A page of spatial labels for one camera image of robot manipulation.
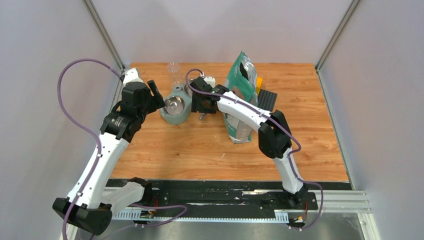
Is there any grey metal food scoop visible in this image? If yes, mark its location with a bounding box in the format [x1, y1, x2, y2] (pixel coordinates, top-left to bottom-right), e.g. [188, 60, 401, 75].
[199, 113, 208, 121]

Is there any green pet food bag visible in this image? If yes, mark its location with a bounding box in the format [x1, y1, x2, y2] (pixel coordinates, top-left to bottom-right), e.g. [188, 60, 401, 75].
[223, 51, 258, 144]

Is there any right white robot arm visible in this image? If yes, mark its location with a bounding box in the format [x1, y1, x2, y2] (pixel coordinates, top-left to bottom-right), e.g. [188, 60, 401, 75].
[186, 76, 308, 209]

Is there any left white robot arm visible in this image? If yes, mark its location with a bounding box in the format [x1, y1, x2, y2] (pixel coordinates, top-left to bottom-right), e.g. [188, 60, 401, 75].
[52, 80, 165, 236]

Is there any teal double pet bowl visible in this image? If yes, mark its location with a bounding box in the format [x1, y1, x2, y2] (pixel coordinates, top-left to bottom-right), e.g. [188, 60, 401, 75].
[160, 83, 192, 125]

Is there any yellow building block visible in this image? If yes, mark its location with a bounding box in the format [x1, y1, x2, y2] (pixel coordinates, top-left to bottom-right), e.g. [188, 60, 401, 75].
[255, 77, 263, 95]

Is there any dark grey building baseplate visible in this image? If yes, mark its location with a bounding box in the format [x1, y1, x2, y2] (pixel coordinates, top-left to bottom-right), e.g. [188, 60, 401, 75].
[257, 89, 278, 112]

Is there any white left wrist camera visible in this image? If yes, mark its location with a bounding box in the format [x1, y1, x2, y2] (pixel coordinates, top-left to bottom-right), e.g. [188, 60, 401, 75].
[120, 67, 144, 88]

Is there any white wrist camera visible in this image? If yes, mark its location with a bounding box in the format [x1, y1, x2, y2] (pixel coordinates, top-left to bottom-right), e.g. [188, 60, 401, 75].
[120, 67, 144, 88]
[202, 76, 216, 88]

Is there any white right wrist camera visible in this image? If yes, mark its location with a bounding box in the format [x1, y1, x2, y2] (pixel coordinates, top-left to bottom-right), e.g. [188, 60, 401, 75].
[202, 76, 216, 88]

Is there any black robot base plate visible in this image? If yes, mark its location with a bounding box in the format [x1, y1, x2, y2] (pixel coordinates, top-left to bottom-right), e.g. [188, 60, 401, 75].
[109, 178, 319, 220]

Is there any slotted grey cable duct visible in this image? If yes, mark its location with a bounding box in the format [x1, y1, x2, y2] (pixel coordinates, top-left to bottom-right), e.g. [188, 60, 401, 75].
[112, 207, 290, 223]

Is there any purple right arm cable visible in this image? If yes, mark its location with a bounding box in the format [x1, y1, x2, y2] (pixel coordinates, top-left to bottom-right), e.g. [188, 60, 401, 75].
[184, 68, 325, 232]

